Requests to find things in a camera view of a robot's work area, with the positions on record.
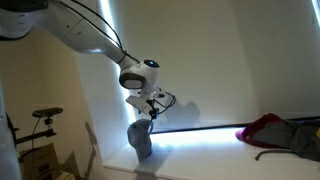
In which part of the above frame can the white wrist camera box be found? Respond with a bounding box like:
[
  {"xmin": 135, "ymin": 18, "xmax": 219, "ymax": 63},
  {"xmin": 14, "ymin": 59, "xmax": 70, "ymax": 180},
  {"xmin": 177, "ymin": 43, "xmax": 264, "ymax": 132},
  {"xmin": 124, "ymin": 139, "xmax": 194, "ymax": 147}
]
[{"xmin": 125, "ymin": 95, "xmax": 155, "ymax": 116}]

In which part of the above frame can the grey-blue baseball cap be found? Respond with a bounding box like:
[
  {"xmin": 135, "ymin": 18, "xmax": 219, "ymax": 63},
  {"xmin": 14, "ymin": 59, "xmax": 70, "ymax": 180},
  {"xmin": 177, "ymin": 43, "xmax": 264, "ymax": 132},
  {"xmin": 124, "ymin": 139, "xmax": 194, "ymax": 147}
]
[{"xmin": 126, "ymin": 118, "xmax": 155, "ymax": 163}]

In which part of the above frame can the black window frame strip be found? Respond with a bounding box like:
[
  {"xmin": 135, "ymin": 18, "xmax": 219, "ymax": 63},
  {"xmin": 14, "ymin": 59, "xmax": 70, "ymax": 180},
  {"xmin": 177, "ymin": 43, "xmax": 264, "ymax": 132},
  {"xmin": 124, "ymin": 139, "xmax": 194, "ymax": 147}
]
[{"xmin": 152, "ymin": 116, "xmax": 320, "ymax": 134}]

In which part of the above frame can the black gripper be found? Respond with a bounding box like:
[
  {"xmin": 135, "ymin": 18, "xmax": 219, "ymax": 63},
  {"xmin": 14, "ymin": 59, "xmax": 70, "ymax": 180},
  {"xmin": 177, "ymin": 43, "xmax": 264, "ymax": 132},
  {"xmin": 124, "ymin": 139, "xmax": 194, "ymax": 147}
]
[{"xmin": 147, "ymin": 98, "xmax": 162, "ymax": 122}]

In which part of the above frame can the black camera on stand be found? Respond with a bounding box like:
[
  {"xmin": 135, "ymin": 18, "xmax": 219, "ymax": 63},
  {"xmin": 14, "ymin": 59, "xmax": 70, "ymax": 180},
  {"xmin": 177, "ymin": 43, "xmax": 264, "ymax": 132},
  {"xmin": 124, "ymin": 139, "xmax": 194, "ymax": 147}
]
[{"xmin": 14, "ymin": 106, "xmax": 64, "ymax": 145}]

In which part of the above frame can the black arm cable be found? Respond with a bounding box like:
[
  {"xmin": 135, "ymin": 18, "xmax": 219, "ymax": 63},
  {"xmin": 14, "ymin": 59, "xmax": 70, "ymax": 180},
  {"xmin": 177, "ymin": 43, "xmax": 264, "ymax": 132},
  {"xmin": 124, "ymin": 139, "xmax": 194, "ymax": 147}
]
[{"xmin": 58, "ymin": 0, "xmax": 141, "ymax": 65}]

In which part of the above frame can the brown cardboard box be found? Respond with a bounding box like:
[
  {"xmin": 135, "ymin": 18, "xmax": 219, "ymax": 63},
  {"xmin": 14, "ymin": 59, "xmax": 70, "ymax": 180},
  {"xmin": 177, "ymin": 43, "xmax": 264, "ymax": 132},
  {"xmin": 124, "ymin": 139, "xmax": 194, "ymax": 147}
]
[{"xmin": 18, "ymin": 142, "xmax": 81, "ymax": 180}]

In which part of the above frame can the maroon cap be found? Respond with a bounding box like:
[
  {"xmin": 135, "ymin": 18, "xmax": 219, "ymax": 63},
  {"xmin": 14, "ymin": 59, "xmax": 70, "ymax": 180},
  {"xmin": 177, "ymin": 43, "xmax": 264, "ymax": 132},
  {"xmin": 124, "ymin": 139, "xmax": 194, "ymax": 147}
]
[{"xmin": 235, "ymin": 113, "xmax": 285, "ymax": 150}]

